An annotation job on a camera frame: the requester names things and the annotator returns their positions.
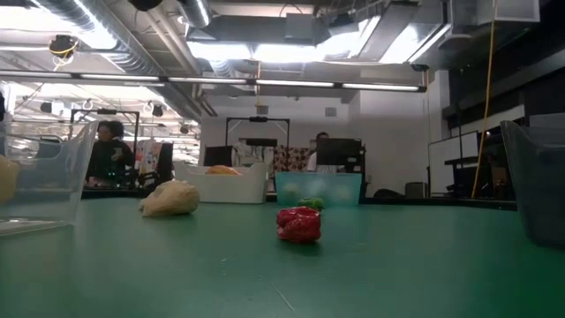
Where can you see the patterned fabric panel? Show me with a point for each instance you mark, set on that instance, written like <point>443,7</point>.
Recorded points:
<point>293,159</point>
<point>150,156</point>

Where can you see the person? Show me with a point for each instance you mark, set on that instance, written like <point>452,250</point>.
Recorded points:
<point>110,154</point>
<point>318,137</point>

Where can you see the small green vegetable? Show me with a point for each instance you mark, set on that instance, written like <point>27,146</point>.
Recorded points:
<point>313,203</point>

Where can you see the black computer monitor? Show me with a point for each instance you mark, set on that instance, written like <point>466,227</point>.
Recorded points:
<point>342,152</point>

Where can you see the teal plastic basket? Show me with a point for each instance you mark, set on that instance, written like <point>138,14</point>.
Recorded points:
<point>335,190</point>

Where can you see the white plastic basket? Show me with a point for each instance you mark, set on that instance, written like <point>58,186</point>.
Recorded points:
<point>229,190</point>

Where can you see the small black monitor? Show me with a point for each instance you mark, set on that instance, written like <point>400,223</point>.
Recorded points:
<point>217,155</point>

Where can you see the small red pepper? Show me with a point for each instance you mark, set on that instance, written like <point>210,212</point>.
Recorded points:
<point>299,226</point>

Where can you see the long LED light bar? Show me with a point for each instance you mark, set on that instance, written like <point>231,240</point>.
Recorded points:
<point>291,83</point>

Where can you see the grey waste bin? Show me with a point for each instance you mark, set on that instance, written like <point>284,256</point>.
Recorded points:
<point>416,190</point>

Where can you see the white whiteboard panel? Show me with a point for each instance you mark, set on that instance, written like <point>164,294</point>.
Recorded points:
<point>450,154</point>

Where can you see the green table mat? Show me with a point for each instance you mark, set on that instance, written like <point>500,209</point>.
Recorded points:
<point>132,274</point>

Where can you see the clear plastic bin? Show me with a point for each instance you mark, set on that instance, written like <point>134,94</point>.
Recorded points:
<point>84,146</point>

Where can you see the dark translucent plastic bin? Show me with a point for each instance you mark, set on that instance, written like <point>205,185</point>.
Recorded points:
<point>538,185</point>

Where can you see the silver round air duct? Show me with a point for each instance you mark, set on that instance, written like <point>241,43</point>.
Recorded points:
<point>196,12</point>

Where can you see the black overhead camera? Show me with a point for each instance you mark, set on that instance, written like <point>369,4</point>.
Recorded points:
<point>63,45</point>

